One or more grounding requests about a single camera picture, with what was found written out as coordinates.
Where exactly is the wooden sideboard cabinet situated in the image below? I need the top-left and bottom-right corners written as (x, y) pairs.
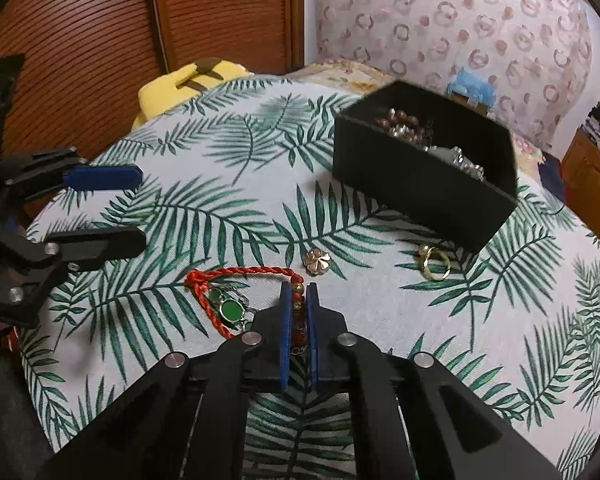
top-left (560, 127), bottom-right (600, 251)

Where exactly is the red and navy blanket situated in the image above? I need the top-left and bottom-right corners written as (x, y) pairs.
top-left (537, 152), bottom-right (566, 201)

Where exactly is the gold ring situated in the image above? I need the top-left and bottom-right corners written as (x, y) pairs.
top-left (417, 242), bottom-right (453, 282)

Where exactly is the red braided cord bracelet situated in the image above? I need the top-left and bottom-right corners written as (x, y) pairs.
top-left (185, 266), bottom-right (311, 361)

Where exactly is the small brown box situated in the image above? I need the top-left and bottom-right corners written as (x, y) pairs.
top-left (452, 91), bottom-right (491, 112)

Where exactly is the brown slatted wooden wardrobe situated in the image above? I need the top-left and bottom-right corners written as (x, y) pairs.
top-left (0, 0), bottom-right (306, 171)

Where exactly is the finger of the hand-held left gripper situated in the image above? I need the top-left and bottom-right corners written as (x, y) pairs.
top-left (0, 225), bottom-right (147, 328)
top-left (0, 147), bottom-right (143, 203)

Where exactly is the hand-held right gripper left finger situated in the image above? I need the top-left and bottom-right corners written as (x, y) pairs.
top-left (35, 281), bottom-right (293, 480)

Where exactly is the circle patterned curtain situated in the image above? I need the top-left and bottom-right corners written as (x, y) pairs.
top-left (314, 0), bottom-right (593, 151)

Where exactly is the yellow plush pillow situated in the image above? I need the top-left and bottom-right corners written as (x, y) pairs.
top-left (130, 56), bottom-right (255, 131)

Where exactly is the green stone link bracelet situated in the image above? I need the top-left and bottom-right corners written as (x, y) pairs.
top-left (207, 285), bottom-right (256, 332)

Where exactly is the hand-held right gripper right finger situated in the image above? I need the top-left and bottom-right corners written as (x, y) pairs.
top-left (305, 282), bottom-right (563, 480)

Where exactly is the blue plastic bag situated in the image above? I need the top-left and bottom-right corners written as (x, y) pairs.
top-left (447, 66), bottom-right (496, 106)

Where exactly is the gold flower brooch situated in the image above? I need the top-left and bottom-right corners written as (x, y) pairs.
top-left (302, 249), bottom-right (333, 277)

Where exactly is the black jewelry box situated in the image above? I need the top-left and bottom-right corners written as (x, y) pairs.
top-left (331, 80), bottom-right (520, 253)

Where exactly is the brown wooden bead bracelet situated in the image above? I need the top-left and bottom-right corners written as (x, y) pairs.
top-left (372, 107), bottom-right (433, 133)

